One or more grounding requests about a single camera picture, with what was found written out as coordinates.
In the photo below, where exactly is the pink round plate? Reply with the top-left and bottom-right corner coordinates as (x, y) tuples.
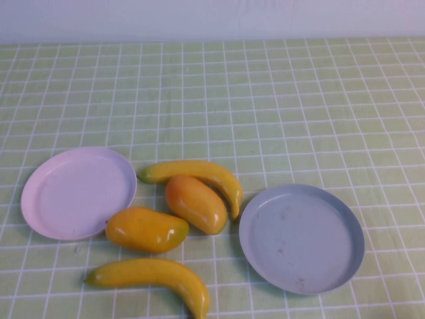
(20, 146), (138, 241)

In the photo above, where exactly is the grey-blue round plate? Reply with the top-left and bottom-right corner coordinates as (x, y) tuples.
(238, 183), (366, 296)

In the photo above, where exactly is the orange-blushed plastic mango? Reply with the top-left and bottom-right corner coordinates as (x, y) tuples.
(165, 174), (228, 235)

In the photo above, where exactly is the yellow plastic mango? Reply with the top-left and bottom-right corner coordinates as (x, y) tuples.
(105, 206), (190, 255)

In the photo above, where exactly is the yellow plastic banana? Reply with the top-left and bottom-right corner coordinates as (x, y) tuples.
(137, 159), (244, 221)
(84, 258), (211, 319)

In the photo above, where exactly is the green checked tablecloth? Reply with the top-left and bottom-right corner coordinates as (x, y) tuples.
(0, 36), (425, 319)

